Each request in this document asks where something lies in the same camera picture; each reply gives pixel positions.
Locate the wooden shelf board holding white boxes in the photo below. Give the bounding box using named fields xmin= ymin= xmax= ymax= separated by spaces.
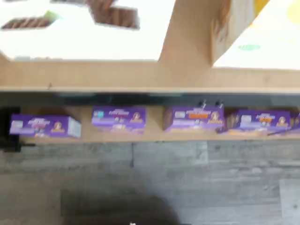
xmin=0 ymin=0 xmax=300 ymax=93

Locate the black metal shelf rail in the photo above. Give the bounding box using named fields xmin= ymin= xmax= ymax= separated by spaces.
xmin=0 ymin=92 xmax=300 ymax=108

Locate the white box with yellow label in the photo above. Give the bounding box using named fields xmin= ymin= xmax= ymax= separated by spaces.
xmin=210 ymin=0 xmax=300 ymax=70

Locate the white box with chocolate picture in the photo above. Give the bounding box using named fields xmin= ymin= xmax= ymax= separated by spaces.
xmin=0 ymin=0 xmax=175 ymax=63

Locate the purple snack box orange stripe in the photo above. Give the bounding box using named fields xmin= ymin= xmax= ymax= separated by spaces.
xmin=163 ymin=105 xmax=225 ymax=132

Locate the purple box with white side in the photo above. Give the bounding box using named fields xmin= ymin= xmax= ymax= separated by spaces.
xmin=9 ymin=113 xmax=82 ymax=139

